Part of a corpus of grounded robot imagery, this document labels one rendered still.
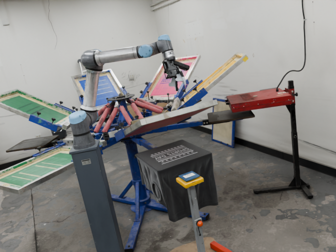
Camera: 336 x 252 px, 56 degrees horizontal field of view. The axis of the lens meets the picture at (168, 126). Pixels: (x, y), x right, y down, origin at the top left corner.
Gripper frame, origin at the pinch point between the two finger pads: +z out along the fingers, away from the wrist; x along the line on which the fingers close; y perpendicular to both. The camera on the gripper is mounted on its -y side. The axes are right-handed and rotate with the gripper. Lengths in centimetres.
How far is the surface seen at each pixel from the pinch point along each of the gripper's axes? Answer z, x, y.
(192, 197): 67, -3, 13
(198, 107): 13.7, -10.9, -13.2
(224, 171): 96, -194, -121
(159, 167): 46, -31, 19
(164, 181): 56, -29, 19
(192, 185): 59, 5, 14
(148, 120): 13.3, -10.8, 23.7
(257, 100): 19, -67, -107
